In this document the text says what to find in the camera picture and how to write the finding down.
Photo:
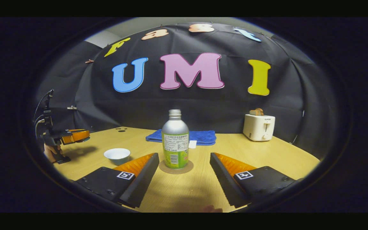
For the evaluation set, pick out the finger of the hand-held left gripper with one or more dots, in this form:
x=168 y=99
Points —
x=75 y=135

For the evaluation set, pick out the round brown coaster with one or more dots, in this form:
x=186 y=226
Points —
x=164 y=169

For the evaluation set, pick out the silver water bottle green label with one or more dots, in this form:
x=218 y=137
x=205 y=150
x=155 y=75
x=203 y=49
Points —
x=175 y=137

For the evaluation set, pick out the black backdrop cloth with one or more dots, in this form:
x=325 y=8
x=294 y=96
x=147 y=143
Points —
x=203 y=105

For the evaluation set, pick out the silver metal clip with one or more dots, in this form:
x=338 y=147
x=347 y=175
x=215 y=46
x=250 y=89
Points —
x=72 y=108

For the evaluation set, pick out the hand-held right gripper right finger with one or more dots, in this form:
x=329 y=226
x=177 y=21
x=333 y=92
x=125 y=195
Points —
x=225 y=182

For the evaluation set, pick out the copper clip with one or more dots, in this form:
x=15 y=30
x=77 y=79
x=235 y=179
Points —
x=89 y=61

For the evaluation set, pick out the white toaster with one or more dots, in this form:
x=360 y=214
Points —
x=259 y=127

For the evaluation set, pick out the blue folded towel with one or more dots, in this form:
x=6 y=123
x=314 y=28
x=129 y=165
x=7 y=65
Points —
x=203 y=137

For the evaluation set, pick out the bread slice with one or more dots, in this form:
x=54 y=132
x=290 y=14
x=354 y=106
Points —
x=256 y=111

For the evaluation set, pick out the teal teacup white inside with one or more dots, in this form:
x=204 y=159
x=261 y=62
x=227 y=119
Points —
x=117 y=155

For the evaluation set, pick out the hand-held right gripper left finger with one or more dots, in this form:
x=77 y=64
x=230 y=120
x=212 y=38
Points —
x=142 y=182

